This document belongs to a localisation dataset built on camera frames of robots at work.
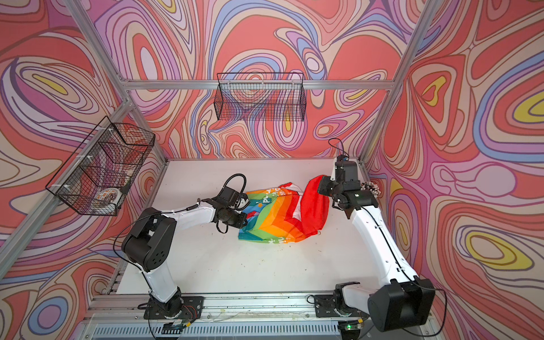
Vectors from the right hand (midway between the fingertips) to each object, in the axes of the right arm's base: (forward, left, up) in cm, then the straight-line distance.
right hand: (324, 187), depth 79 cm
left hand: (-3, +31, -21) cm, 38 cm away
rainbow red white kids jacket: (-2, +15, -16) cm, 22 cm away
